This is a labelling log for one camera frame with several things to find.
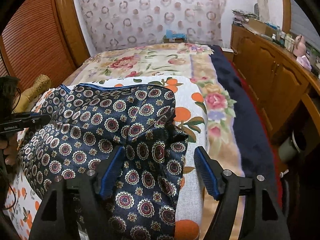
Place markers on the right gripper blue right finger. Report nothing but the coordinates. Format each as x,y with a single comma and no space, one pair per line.
210,171

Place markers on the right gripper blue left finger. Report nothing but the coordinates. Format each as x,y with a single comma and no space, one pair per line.
108,171

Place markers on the navy patterned silk shirt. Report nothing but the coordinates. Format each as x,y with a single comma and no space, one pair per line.
87,122

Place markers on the person left hand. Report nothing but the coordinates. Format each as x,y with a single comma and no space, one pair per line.
10,150

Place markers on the navy blue bed sheet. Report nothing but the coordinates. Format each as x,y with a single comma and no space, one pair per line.
251,139

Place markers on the brown louvered wooden wardrobe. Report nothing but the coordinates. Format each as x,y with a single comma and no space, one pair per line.
43,37

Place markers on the floral beige bed blanket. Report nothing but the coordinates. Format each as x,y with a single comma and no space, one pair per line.
204,110

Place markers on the wooden sideboard cabinet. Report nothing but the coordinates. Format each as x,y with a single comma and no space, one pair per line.
276,82

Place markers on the box with blue items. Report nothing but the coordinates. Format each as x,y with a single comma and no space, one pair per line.
174,37

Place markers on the pink tissue pack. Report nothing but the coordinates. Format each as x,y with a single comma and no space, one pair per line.
304,62

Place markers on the cardboard box on sideboard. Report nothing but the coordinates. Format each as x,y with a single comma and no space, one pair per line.
260,28

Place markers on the pink circle pattern curtain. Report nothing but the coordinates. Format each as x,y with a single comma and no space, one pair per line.
118,24

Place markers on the pink thermos jug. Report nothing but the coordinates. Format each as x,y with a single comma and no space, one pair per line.
299,46

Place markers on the grey window roller blind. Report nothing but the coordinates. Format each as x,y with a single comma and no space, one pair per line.
301,25

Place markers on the beige side curtain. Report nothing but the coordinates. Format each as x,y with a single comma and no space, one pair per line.
261,0

